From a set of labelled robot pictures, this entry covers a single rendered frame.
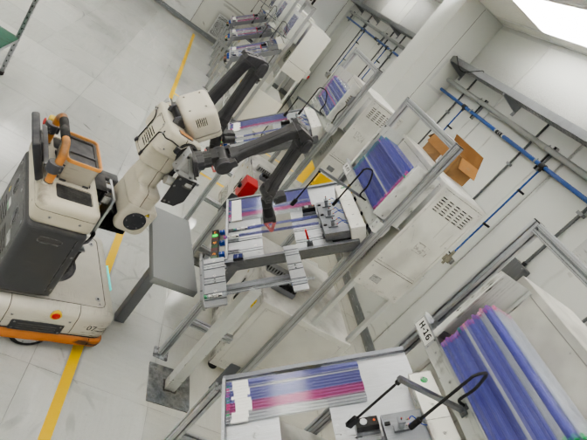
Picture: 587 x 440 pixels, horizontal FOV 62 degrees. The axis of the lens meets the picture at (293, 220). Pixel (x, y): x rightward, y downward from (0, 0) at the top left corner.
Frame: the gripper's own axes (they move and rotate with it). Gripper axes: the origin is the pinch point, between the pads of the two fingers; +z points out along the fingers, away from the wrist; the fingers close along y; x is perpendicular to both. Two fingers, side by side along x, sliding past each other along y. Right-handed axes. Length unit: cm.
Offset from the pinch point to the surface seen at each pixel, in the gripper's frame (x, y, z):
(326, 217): -30.8, 10.0, 4.1
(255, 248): 10.1, 0.9, 10.7
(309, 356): -11, -9, 88
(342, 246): -35.7, -9.8, 11.0
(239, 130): 15, 181, 9
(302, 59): -74, 460, 24
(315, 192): -31, 52, 10
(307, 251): -16.7, -9.7, 10.8
